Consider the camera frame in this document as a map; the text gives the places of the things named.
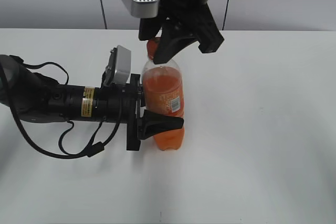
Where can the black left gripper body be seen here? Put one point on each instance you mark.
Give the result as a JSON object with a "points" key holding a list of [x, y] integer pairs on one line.
{"points": [[118, 104]]}

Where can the orange soda plastic bottle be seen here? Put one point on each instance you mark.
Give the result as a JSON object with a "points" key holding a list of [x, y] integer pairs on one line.
{"points": [[163, 88]]}

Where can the orange bottle cap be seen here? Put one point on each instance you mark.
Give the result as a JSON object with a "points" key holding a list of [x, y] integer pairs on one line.
{"points": [[152, 46]]}

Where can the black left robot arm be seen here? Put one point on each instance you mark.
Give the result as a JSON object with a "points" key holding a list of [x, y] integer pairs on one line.
{"points": [[40, 99]]}

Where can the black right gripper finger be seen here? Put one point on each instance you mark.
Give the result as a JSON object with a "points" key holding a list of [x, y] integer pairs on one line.
{"points": [[174, 38], [149, 27]]}

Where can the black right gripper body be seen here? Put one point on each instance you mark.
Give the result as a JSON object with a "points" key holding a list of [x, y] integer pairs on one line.
{"points": [[197, 17]]}

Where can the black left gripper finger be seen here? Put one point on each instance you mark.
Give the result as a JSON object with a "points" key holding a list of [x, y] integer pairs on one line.
{"points": [[153, 124]]}

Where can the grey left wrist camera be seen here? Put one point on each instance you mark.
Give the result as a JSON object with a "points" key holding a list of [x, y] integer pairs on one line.
{"points": [[119, 66]]}

